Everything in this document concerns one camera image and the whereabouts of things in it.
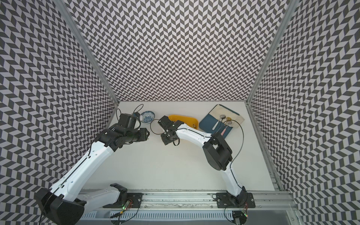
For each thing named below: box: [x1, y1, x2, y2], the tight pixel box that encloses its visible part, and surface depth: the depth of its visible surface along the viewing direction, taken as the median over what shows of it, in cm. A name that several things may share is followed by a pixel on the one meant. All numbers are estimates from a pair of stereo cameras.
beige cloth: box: [208, 104, 245, 128], surface depth 113 cm
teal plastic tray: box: [198, 104, 240, 139], surface depth 105 cm
